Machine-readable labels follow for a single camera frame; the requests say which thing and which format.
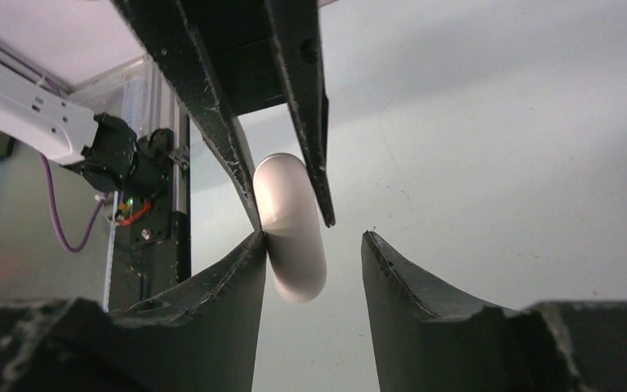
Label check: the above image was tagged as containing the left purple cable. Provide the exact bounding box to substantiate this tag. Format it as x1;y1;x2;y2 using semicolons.
38;154;110;254

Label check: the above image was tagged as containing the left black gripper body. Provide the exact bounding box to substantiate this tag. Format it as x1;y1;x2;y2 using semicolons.
176;1;287;116

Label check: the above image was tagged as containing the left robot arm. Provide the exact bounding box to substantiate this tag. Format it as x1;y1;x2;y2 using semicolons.
0;1;336;228

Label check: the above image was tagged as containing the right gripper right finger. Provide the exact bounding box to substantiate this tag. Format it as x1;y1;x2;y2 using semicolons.
361;231;627;391

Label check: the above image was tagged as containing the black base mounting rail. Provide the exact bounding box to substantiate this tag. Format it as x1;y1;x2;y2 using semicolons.
105;112;191;311

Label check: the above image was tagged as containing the white earbud charging case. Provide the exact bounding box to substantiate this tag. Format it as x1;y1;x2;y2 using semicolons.
253;153;327;304

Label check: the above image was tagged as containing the left controller board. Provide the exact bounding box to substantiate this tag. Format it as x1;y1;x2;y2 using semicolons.
111;198;152;227

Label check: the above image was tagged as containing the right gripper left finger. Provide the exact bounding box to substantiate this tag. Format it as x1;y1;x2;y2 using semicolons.
0;232;266;391

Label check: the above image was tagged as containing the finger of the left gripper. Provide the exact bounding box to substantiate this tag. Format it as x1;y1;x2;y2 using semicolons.
265;1;336;228
113;1;261;231

